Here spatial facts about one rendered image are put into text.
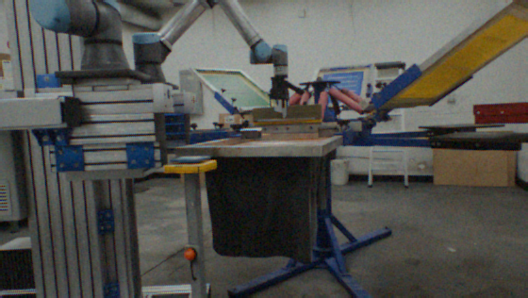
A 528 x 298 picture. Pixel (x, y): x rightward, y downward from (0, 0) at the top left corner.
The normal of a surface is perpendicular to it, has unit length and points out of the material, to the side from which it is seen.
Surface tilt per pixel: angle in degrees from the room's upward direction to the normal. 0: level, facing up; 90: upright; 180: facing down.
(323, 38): 90
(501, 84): 90
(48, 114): 90
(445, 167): 78
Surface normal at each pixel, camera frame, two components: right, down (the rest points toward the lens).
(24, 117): 0.02, 0.10
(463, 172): -0.33, -0.10
